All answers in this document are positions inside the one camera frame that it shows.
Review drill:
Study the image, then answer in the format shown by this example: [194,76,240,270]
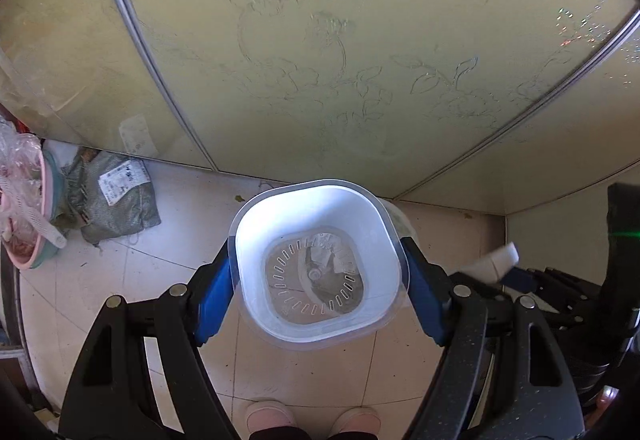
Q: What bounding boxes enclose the white slotted scoop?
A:
[0,175,68,251]

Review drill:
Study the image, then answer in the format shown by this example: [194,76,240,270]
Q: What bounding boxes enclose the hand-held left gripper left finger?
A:
[59,240,238,440]

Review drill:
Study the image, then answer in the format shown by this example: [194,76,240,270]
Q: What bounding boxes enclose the crumpled clear plastic bags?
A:
[0,117,45,241]

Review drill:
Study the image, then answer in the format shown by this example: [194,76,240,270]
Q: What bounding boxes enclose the grey woven sack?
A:
[62,147,162,247]

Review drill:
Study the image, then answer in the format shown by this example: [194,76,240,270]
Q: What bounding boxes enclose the pink plastic basin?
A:
[0,140,67,271]

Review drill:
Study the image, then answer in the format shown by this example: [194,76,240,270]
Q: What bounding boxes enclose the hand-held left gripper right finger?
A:
[400,237,587,440]

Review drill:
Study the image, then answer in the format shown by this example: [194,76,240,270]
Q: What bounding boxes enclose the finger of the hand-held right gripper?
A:
[501,266,603,315]

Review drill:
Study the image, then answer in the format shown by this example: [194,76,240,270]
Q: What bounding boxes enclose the pink slipper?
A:
[330,407,382,440]
[245,401,297,440]

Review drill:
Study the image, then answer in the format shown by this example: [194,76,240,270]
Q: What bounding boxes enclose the frosted glass door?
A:
[0,0,216,171]
[400,14,640,217]
[92,0,640,201]

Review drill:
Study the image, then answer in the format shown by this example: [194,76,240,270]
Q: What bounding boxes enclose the person's right hand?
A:
[596,384,618,413]

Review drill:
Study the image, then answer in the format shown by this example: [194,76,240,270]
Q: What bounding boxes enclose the long white box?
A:
[462,241,519,287]

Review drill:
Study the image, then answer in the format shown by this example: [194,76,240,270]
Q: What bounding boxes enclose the white square plastic cup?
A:
[227,178,412,353]

